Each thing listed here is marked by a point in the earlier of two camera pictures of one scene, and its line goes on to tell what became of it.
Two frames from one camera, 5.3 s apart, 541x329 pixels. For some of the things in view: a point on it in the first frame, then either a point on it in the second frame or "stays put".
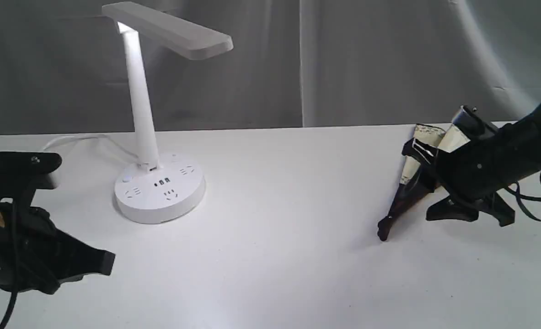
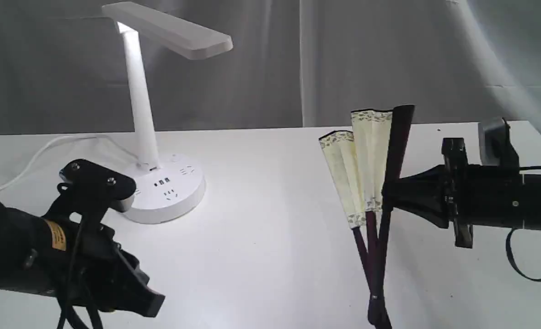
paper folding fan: x=454 y=138 to x=362 y=161
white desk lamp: x=163 y=187 stays put
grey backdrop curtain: x=61 y=64 stays put
